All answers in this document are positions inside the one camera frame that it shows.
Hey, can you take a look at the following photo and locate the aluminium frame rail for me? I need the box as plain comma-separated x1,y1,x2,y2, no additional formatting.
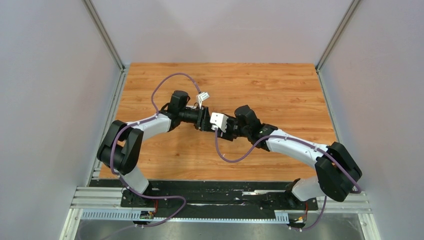
70,187,372,214

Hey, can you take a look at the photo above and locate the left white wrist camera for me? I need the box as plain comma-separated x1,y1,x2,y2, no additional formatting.
196,92,210,108

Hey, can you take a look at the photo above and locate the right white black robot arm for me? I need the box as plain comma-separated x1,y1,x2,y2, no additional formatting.
210,105,362,209

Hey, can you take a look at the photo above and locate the grey slotted cable duct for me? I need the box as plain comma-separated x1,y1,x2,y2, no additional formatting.
81,210,290,223

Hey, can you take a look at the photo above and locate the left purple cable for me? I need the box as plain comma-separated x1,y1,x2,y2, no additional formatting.
109,72,203,229

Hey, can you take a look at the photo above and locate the purple cable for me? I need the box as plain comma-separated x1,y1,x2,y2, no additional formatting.
109,72,203,229
214,129,363,232

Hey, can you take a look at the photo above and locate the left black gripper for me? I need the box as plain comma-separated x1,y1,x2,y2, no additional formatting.
179,105,216,133

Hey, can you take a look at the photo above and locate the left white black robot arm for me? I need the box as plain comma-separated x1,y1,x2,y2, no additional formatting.
96,90,211,207

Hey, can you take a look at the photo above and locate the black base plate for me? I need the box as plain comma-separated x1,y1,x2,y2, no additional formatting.
90,179,319,225

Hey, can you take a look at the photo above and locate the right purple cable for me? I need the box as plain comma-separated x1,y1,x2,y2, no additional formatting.
214,129,363,232

